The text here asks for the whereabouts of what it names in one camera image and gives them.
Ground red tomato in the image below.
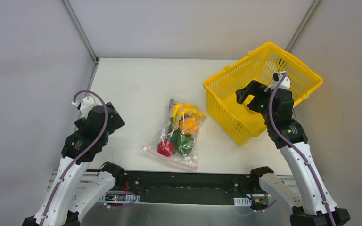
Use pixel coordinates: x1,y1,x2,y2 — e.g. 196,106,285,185
157,140,175,157

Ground clear pink-dotted zip bag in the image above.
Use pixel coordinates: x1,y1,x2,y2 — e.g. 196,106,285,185
142,99,206,170

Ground yellow banana bunch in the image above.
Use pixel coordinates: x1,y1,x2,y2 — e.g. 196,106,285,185
169,102,206,121

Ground orange bell pepper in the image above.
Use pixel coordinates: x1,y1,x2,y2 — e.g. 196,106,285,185
179,117,199,136

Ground green bell pepper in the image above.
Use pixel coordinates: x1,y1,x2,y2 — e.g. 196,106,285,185
176,135,195,156

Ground dark green avocado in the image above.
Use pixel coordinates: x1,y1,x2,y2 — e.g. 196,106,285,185
166,129,180,145

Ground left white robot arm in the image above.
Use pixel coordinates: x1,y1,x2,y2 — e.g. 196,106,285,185
22,99,125,226

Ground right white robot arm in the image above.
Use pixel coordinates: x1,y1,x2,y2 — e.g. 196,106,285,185
235,80,351,226

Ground yellow plastic basket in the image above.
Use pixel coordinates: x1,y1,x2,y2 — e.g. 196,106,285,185
203,41,324,147

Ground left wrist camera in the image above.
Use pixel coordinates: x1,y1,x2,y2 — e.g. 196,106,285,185
72,96,98,115

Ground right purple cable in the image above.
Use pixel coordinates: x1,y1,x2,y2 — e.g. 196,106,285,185
268,72,338,226

